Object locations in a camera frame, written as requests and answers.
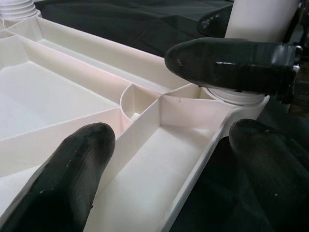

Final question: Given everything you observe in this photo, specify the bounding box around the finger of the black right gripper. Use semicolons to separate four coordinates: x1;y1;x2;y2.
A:
197;11;233;39
164;37;303;94

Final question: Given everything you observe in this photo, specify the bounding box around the white plastic children table top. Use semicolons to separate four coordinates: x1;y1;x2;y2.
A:
0;0;271;232

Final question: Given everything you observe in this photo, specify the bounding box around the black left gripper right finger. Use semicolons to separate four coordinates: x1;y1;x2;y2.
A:
228;119;309;232

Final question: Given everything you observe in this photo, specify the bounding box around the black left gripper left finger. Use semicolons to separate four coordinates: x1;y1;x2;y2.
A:
0;122;117;232

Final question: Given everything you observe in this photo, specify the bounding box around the black table cloth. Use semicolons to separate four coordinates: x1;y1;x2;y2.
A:
33;0;309;232

